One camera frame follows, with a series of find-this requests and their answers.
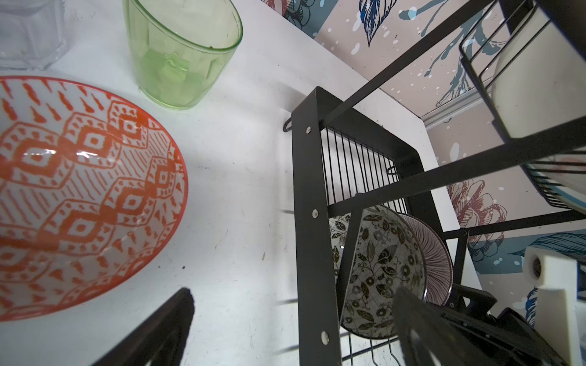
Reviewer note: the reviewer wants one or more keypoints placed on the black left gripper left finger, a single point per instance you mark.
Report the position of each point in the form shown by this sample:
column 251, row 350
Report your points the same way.
column 161, row 339

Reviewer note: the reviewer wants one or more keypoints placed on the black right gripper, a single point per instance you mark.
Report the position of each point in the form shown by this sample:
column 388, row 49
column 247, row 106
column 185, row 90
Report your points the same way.
column 507, row 339

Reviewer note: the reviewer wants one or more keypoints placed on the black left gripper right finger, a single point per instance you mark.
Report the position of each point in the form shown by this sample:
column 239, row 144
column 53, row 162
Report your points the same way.
column 428, row 339

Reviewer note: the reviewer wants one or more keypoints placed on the pink floral bowl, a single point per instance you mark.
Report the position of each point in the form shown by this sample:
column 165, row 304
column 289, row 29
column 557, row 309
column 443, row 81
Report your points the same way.
column 388, row 256

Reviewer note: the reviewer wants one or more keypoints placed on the orange and blue patterned bowl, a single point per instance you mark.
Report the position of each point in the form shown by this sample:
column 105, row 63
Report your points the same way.
column 92, row 189

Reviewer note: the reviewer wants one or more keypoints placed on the green glass tumbler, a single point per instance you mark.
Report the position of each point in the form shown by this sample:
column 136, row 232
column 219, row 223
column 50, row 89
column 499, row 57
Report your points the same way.
column 179, row 48

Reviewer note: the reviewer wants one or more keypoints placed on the clear plastic cup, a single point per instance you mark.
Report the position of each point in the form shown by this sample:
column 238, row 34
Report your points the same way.
column 33, row 34

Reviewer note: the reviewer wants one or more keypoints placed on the white patterned plate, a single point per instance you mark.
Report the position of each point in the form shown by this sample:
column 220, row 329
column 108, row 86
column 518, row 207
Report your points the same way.
column 565, row 169

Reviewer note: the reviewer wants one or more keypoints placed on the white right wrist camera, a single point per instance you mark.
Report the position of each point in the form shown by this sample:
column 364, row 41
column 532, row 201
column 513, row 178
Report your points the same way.
column 560, row 313

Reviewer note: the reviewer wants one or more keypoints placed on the black wire dish rack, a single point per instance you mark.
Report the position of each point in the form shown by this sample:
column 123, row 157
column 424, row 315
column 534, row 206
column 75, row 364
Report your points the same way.
column 343, row 163

